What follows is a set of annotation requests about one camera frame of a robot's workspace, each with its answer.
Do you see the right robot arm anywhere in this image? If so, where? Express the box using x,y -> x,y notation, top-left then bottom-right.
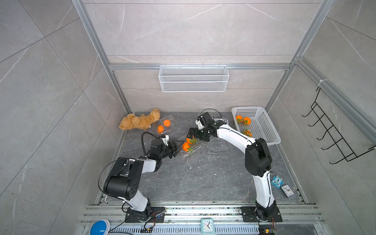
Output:
187,112 -> 277,220

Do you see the small white clock front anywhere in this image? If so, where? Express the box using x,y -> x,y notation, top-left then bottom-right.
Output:
201,218 -> 215,234

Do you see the white plastic basket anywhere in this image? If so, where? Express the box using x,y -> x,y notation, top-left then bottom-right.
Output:
232,106 -> 281,146

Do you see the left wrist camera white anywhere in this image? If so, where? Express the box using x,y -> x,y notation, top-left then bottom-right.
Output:
161,135 -> 169,146

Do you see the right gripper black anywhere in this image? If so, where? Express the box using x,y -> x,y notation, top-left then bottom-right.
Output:
187,128 -> 210,142

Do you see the small white square clock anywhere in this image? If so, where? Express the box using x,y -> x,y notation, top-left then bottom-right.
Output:
281,185 -> 294,197

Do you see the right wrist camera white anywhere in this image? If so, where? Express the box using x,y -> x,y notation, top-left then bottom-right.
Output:
195,118 -> 205,130

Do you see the clear clamshell container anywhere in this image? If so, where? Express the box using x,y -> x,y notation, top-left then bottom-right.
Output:
177,136 -> 204,157
151,115 -> 178,135
213,117 -> 229,124

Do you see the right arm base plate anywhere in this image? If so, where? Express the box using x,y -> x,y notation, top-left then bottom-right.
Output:
240,206 -> 283,222

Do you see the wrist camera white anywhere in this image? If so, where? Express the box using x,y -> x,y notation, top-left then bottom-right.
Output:
195,118 -> 205,130
161,135 -> 169,146

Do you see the blue round button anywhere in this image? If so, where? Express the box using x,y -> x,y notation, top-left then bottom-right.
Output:
89,219 -> 111,235

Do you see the black wall hook rack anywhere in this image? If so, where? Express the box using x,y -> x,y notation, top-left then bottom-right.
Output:
302,88 -> 376,165

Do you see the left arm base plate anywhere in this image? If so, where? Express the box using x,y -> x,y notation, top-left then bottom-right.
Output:
125,207 -> 165,223

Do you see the leafy twin oranges container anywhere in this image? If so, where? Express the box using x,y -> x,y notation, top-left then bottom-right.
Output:
236,115 -> 252,126
182,138 -> 197,152

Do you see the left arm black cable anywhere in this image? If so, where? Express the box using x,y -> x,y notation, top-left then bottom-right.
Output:
140,131 -> 159,156

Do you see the small blue clock on table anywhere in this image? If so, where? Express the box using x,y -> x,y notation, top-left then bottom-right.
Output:
271,175 -> 284,189

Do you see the white wire wall basket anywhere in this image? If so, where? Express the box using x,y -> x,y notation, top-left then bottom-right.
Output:
158,65 -> 230,93

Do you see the brown teddy bear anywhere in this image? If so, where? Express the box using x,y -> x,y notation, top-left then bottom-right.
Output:
118,108 -> 161,131

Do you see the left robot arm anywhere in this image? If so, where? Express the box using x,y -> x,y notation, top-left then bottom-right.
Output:
99,136 -> 184,212

